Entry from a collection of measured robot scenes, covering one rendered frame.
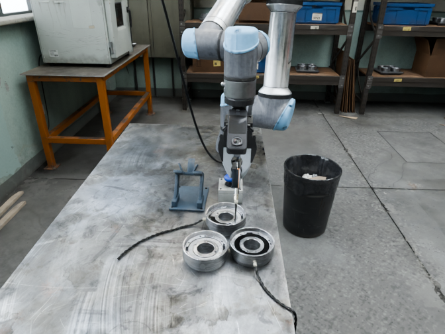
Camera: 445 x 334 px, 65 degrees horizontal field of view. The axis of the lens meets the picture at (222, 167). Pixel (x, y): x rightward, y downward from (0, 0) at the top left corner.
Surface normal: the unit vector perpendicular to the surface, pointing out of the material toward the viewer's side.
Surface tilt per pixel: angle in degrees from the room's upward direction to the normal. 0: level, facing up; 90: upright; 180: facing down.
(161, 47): 90
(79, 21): 90
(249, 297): 0
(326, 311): 0
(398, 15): 90
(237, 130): 32
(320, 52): 90
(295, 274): 0
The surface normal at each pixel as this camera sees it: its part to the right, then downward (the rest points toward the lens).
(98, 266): 0.01, -0.89
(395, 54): -0.04, 0.46
